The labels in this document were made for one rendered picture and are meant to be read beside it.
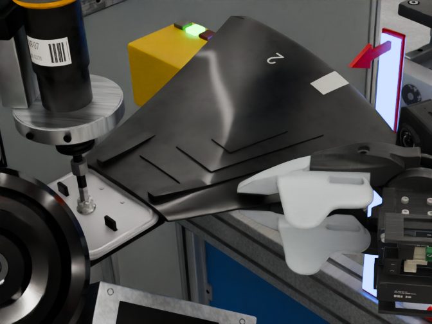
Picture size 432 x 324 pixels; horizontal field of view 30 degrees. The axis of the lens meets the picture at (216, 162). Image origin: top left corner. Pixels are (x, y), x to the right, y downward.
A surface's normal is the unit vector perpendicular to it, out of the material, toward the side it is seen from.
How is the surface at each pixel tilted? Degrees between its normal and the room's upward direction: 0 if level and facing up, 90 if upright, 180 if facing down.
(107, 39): 90
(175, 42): 0
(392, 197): 6
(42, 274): 47
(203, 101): 8
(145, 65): 90
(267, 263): 90
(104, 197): 0
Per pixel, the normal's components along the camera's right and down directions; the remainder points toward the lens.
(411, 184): -0.16, 0.65
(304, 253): -0.08, -0.71
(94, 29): 0.69, 0.39
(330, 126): 0.21, -0.68
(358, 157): -0.40, 0.62
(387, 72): -0.73, 0.42
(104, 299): 0.49, -0.23
